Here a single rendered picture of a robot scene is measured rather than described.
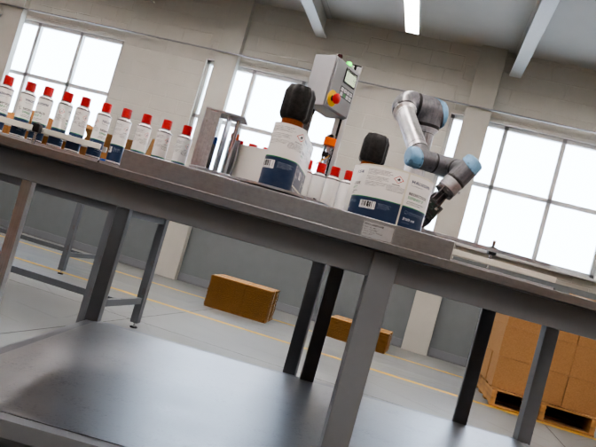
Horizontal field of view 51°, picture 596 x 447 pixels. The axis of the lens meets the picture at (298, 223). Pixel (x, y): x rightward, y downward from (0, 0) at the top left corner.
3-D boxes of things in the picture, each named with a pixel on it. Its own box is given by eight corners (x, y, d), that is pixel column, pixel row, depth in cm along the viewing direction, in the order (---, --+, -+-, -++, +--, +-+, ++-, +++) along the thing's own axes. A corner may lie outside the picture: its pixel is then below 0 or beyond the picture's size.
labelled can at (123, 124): (102, 160, 222) (119, 105, 223) (106, 162, 227) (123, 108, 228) (116, 165, 222) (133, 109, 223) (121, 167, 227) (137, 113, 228)
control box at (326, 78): (301, 103, 230) (316, 53, 231) (325, 118, 244) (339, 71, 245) (324, 105, 224) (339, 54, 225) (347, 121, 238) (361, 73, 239)
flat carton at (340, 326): (323, 335, 647) (328, 316, 648) (333, 332, 698) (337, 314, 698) (384, 354, 631) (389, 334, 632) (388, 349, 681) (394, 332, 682)
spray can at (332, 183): (312, 220, 221) (328, 164, 222) (315, 221, 226) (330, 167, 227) (326, 223, 220) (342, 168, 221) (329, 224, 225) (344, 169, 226)
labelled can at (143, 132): (123, 167, 222) (139, 111, 223) (127, 168, 227) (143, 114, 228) (137, 170, 222) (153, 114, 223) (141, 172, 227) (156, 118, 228)
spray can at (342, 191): (333, 225, 220) (348, 168, 221) (325, 223, 225) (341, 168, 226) (344, 229, 223) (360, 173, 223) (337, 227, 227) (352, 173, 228)
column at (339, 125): (302, 232, 236) (350, 63, 239) (302, 233, 241) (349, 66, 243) (314, 236, 236) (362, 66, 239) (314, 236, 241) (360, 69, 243)
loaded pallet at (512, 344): (595, 437, 482) (624, 325, 486) (486, 404, 496) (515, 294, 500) (556, 406, 600) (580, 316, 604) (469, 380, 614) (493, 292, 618)
